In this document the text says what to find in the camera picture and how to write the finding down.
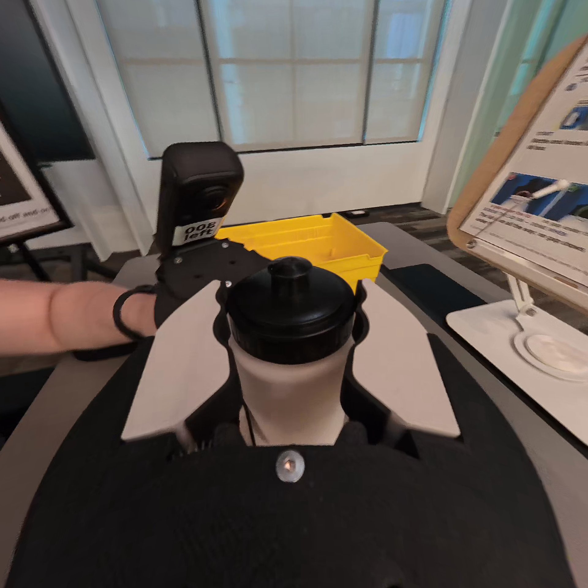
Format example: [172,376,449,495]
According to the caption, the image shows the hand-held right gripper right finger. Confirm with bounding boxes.
[342,281,460,440]

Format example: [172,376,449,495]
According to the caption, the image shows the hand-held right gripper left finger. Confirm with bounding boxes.
[122,281,244,443]

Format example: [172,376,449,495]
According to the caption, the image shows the white plastic bottle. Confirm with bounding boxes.
[228,331,354,446]

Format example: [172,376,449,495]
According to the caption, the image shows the yellow plastic bin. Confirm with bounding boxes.
[216,213,388,287]

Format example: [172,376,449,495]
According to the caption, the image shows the black bottle lid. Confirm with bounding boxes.
[225,258,357,365]

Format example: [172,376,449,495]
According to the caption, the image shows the person's left forearm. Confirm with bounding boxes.
[0,278,126,354]

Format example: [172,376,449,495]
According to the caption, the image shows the person's left hand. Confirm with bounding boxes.
[122,290,159,339]

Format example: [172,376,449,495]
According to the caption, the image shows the black textured pad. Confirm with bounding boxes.
[72,338,140,363]

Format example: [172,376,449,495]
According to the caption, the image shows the black wristband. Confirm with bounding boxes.
[112,285,157,341]

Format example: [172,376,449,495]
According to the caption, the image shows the sign on black easel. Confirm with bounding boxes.
[0,111,76,282]

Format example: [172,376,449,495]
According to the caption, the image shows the wooden edged instruction board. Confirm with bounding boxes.
[448,37,588,313]

